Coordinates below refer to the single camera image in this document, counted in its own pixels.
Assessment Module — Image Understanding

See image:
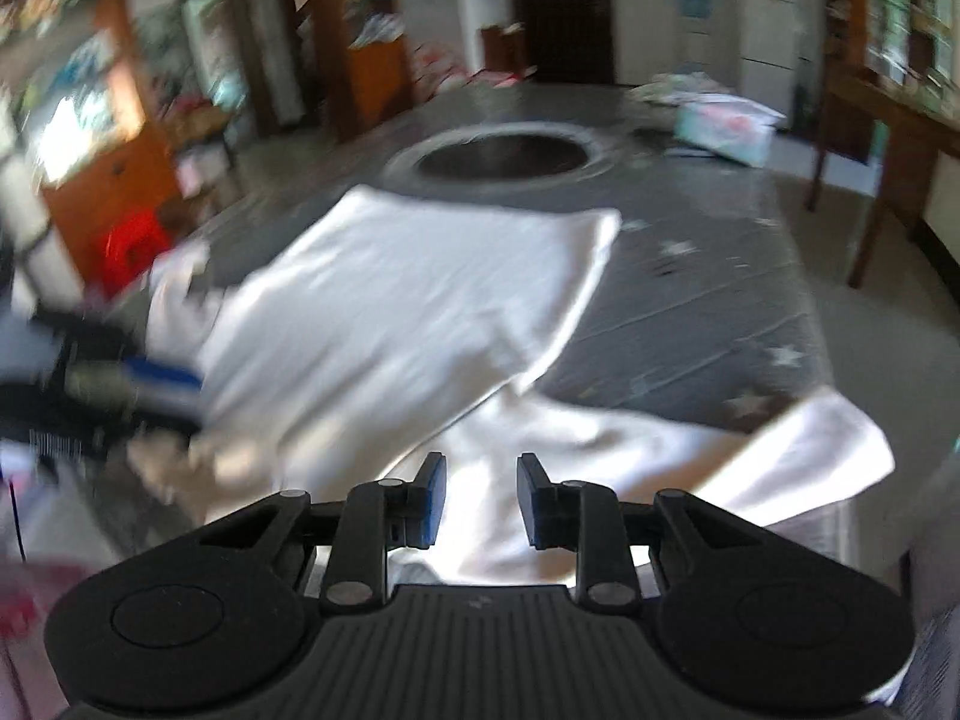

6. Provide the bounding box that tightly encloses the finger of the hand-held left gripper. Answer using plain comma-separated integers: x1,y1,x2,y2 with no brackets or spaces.
64,356,205,436

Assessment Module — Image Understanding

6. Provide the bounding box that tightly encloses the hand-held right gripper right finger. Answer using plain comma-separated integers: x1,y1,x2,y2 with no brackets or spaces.
517,452,760,611

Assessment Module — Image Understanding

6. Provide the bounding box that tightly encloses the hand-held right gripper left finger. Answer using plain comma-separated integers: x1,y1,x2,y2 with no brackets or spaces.
196,452,449,612

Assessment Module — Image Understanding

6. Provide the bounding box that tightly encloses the white shirt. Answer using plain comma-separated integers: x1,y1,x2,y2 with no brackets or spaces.
127,184,897,593

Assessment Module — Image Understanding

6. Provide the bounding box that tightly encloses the red plastic stool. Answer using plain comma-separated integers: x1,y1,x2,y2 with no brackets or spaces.
100,210,179,295

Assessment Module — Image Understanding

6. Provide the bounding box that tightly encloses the orange wooden storage cabinet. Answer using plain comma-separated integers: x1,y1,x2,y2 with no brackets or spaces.
0,0,185,241

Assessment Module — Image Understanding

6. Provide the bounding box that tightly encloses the tall wooden display cabinet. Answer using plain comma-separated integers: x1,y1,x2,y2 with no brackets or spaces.
274,0,419,145

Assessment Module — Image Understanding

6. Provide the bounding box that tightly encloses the black flat remote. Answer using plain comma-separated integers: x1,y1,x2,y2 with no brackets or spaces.
634,127,713,160

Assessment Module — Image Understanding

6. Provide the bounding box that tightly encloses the pastel tissue pack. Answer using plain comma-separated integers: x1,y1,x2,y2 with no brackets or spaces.
673,94,786,168

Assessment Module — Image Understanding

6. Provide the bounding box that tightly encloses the pink floral play tent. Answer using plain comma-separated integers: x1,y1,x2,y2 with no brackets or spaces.
409,45,539,102

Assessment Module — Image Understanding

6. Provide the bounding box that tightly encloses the patterned cloth pile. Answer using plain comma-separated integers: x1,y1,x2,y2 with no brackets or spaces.
626,73,732,106

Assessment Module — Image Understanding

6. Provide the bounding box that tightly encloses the dark wooden door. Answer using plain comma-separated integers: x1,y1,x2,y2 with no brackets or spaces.
506,0,620,87

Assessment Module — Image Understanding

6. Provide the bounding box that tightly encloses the water dispenser with blue bottle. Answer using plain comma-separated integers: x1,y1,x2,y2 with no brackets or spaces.
677,0,719,85

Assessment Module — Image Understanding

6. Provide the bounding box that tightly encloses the white refrigerator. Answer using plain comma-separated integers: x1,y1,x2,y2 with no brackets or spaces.
739,0,801,119

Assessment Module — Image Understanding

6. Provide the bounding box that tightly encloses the wooden side table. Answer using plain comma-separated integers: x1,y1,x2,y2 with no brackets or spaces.
805,67,960,290

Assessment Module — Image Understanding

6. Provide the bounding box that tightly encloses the wooden wall shelf unit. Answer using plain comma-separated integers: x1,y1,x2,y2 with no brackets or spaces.
821,0,960,100

